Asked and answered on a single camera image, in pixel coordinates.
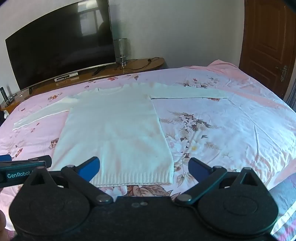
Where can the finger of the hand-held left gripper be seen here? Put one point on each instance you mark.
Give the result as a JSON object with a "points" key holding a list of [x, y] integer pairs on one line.
{"points": [[27, 161]]}

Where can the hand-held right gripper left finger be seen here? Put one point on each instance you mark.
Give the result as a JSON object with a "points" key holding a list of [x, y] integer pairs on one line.
{"points": [[89, 169]]}

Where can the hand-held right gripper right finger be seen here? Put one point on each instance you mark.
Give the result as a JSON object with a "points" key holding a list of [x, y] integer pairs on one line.
{"points": [[198, 168]]}

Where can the white knit sweater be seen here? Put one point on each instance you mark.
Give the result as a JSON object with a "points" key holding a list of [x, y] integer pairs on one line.
{"points": [[115, 129]]}

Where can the pink floral bed sheet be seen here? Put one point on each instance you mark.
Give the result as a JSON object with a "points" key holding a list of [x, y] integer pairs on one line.
{"points": [[231, 129]]}

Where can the black device with stand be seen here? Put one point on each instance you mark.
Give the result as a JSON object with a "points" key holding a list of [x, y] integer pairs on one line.
{"points": [[3, 93]]}

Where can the silver set-top box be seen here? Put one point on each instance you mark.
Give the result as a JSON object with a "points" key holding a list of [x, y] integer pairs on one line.
{"points": [[66, 77]]}

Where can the grey striped blanket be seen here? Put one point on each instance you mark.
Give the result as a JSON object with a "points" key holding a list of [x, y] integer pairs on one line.
{"points": [[286, 197]]}

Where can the wooden television cabinet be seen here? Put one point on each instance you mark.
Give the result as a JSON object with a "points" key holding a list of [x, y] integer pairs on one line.
{"points": [[141, 65]]}

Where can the black flat screen television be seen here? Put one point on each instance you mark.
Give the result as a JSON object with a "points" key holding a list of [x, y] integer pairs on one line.
{"points": [[57, 41]]}

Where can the brown wooden door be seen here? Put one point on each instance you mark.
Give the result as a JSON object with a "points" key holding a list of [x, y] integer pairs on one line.
{"points": [[266, 34]]}

